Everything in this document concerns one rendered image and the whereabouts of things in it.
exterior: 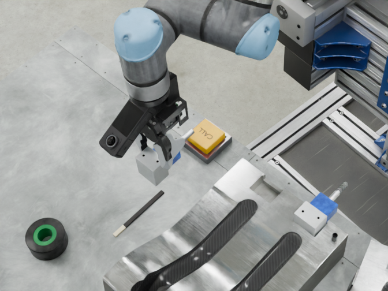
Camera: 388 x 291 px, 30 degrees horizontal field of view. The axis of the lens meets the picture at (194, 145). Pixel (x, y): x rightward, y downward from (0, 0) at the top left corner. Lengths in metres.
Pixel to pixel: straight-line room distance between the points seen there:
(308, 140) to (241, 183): 0.92
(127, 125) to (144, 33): 0.20
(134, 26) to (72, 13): 1.96
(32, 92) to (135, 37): 0.68
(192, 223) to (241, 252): 0.11
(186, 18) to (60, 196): 0.56
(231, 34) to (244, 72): 1.62
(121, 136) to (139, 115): 0.05
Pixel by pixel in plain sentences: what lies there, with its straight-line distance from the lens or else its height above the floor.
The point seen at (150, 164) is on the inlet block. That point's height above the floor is 0.96.
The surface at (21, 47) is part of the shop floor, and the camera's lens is 3.00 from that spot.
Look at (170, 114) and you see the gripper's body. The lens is 1.28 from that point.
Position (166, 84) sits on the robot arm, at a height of 1.17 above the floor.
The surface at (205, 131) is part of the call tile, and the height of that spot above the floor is 0.84.
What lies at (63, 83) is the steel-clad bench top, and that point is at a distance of 1.75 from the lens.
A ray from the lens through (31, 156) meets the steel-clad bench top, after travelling 1.64.
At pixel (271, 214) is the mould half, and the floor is 0.89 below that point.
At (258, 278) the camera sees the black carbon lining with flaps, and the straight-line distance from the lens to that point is 1.34.
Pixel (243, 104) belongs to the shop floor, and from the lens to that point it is 2.66.
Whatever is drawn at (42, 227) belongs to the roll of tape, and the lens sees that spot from 1.50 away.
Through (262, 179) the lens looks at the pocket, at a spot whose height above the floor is 0.87.
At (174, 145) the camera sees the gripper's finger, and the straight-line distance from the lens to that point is 1.35.
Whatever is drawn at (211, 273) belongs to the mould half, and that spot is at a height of 0.89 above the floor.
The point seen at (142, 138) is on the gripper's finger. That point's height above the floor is 1.01.
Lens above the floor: 2.10
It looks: 55 degrees down
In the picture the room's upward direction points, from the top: 7 degrees counter-clockwise
